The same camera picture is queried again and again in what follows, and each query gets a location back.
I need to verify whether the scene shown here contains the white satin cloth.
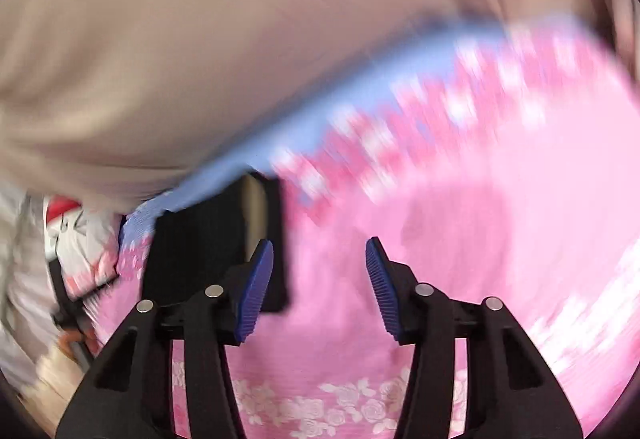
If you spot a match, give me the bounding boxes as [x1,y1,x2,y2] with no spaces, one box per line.
[0,179,93,422]

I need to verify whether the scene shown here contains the black pants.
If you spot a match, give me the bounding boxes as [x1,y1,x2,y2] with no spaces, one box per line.
[142,172,294,316]

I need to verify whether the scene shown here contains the pink floral blanket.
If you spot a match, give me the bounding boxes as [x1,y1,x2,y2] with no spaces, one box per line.
[95,14,640,439]

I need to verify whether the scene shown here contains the beige curtain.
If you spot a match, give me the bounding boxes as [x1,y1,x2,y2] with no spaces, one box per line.
[0,0,640,222]

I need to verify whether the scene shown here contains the cartoon cat pillow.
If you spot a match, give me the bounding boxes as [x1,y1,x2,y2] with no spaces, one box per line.
[44,195,124,301]

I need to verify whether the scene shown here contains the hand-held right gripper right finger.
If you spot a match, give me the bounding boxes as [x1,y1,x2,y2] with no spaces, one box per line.
[365,236,584,439]

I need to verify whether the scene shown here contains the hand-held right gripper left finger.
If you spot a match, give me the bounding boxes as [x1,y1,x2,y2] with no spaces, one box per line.
[55,239,275,439]

